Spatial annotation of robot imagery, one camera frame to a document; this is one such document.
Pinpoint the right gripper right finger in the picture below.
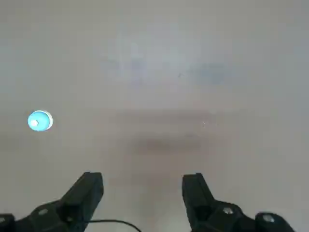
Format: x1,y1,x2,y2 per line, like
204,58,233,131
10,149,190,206
182,172,297,232

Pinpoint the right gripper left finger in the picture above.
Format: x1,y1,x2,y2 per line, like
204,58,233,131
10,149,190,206
0,172,105,232

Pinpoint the blue call bell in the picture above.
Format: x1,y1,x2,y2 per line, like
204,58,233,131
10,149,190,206
27,110,54,132

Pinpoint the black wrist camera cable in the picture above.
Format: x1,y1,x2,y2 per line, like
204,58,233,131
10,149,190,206
88,218,141,232

